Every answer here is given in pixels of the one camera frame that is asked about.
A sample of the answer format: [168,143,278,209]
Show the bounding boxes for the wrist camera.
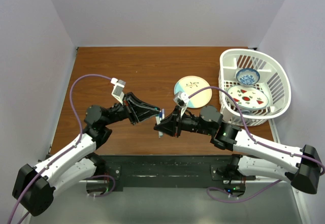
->
[173,91,189,117]
[111,78,126,104]

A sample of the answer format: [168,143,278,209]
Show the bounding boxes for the white plastic basket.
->
[219,49,291,126]

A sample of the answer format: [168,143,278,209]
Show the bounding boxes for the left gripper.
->
[102,92,160,126]

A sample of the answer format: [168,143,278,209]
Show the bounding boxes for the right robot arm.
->
[154,106,321,195]

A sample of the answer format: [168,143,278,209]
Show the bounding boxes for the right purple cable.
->
[187,86,325,203]

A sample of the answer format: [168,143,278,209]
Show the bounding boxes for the watermelon pattern plate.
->
[227,85,269,111]

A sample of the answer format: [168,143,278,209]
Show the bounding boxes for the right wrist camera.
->
[173,91,189,117]

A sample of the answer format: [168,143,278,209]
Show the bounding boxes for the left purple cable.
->
[6,74,116,224]

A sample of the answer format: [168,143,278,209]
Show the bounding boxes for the purple cable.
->
[6,74,116,224]
[187,86,325,203]

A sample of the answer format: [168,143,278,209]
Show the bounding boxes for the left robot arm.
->
[12,92,160,216]

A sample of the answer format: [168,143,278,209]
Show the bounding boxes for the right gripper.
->
[154,105,213,137]

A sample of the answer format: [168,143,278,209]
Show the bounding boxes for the blue patterned bowl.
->
[236,68,261,86]

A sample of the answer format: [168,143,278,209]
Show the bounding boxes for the cream and blue plate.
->
[174,76,212,109]

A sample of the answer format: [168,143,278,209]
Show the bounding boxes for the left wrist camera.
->
[111,78,126,104]

